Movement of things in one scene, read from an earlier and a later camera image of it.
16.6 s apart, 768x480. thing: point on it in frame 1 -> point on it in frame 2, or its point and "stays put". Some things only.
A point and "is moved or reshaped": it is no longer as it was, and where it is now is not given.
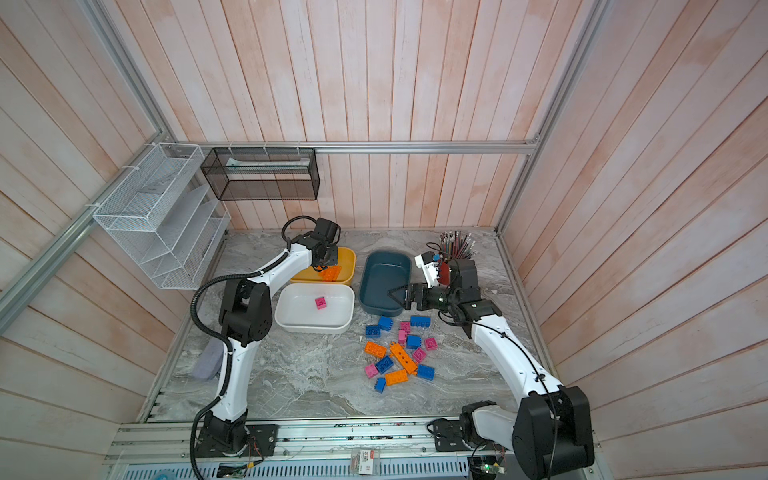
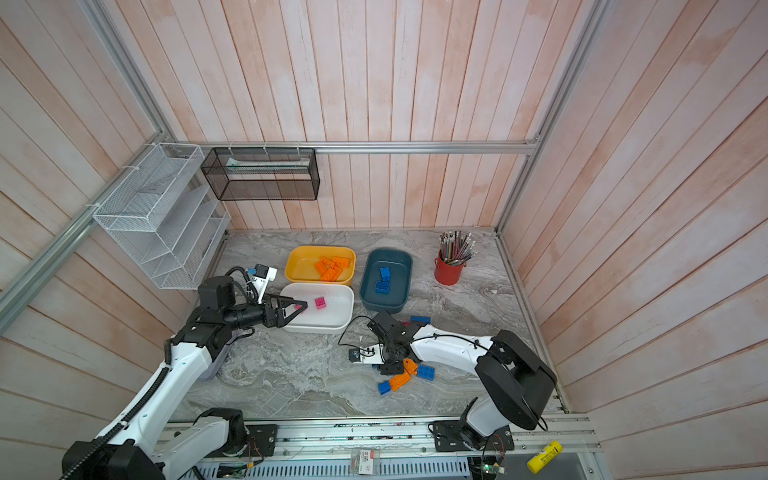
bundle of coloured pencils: [456, 246] stays put
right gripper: [412, 289] -> [391, 367]
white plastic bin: [315, 307] stays put
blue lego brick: [426, 372] stays put
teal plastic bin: [380, 272] stays put
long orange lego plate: [397, 352] stays put
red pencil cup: [444, 276] stays put
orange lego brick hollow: [375, 349] is moved or reshaped
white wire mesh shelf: [167, 217] stays put
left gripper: [334, 256] -> [270, 320]
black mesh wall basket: [262, 173] stays put
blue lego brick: [373, 331] is moved or reshaped
